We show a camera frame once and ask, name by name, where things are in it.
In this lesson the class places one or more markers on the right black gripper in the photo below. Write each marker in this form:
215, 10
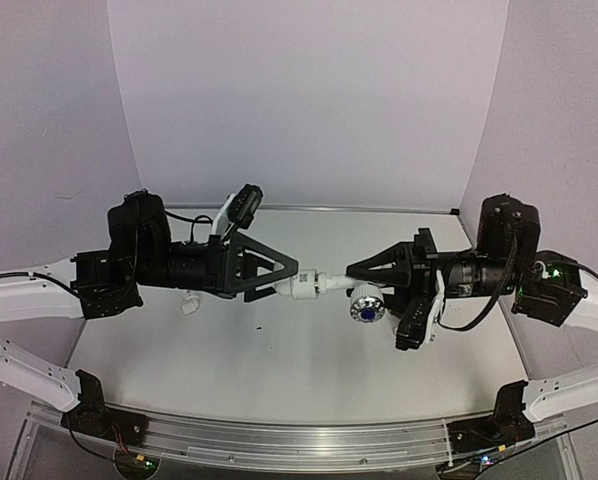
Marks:
425, 270

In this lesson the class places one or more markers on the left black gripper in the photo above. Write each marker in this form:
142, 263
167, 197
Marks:
222, 264

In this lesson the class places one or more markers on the white faucet chrome knob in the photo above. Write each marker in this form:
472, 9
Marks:
366, 300

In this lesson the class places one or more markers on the white elbow fitting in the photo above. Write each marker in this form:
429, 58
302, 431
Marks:
302, 286

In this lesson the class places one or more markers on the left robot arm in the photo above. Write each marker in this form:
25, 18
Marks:
105, 283

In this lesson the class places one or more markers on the white elbow fitting far left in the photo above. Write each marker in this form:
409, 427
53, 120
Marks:
190, 303

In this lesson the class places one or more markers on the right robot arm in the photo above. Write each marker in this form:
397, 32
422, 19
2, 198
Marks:
546, 285

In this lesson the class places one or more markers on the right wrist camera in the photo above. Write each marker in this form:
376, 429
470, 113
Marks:
417, 325

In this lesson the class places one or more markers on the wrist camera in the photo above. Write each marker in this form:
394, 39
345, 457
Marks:
417, 325
238, 211

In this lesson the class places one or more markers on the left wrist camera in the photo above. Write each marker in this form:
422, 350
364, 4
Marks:
238, 211

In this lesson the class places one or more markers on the aluminium front rail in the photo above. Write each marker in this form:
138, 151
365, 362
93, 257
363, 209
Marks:
299, 449

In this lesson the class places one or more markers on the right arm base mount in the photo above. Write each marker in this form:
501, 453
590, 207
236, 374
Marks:
505, 426

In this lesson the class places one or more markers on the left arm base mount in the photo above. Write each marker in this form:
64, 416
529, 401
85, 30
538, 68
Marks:
93, 417

